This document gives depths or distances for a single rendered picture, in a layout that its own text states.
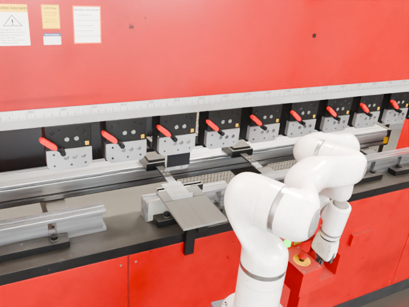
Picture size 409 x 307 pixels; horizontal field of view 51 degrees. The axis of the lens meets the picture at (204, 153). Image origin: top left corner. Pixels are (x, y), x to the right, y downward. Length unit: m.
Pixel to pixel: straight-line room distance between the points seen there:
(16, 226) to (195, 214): 0.63
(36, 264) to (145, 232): 0.41
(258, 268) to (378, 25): 1.32
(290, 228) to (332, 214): 0.76
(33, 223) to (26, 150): 0.53
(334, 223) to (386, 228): 0.90
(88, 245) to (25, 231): 0.22
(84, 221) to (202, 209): 0.45
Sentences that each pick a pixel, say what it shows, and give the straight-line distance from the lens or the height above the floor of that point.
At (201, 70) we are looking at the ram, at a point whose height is 1.50.
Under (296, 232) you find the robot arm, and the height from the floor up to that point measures 1.36.
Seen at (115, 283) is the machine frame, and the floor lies 0.71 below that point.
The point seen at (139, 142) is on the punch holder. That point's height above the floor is 1.24.
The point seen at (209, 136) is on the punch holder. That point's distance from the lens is 1.70.
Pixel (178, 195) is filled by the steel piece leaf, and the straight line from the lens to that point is 1.70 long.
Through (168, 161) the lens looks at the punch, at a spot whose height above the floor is 1.13.
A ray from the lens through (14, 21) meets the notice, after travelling 1.39.
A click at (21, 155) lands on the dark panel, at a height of 0.99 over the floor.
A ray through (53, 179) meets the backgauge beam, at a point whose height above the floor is 0.98.
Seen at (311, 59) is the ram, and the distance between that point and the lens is 1.87.
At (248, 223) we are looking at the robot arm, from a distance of 1.05.
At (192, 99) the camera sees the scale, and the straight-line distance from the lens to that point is 1.61.
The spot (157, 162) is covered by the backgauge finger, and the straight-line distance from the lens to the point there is 1.93.
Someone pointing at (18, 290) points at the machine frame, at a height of 0.79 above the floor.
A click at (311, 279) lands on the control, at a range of 1.86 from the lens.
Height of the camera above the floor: 1.91
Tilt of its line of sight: 26 degrees down
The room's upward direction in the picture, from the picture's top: 5 degrees clockwise
